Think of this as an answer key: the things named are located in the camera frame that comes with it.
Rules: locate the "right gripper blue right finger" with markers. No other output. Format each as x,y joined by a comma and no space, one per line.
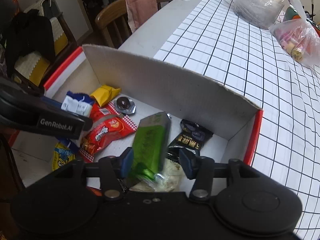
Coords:
190,163

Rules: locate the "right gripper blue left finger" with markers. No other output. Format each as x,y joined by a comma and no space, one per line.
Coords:
126,161

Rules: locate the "black snack packet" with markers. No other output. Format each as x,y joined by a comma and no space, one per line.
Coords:
192,137

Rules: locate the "green snack bar packet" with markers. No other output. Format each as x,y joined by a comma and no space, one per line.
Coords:
150,144

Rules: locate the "cream snack packet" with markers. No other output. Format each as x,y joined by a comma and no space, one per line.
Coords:
168,180

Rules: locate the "red noodle snack packet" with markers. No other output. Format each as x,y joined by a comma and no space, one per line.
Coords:
108,125

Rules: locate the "silver chocolate ball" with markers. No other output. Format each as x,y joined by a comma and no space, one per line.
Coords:
125,105

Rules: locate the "white and blue snack packet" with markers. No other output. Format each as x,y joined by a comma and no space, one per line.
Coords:
79,103

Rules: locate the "yellow minion snack packet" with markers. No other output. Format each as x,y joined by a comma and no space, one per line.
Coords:
61,156

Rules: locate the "small yellow snack packet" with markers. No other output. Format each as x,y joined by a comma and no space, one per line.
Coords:
105,94

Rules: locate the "clear bag of pink snacks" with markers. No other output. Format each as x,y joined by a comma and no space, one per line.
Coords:
298,37

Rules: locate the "clear bag of grey snacks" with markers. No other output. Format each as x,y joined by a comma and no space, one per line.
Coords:
260,13

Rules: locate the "red and white cardboard box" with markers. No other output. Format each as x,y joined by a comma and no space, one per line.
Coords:
163,94

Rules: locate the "black garment on chair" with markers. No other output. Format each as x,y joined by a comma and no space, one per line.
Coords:
26,33

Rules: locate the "white grid tablecloth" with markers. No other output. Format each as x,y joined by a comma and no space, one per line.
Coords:
216,43

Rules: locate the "left wooden chair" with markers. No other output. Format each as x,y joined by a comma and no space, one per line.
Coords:
112,23

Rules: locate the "pink towel on chair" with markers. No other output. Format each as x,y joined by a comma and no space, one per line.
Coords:
139,11

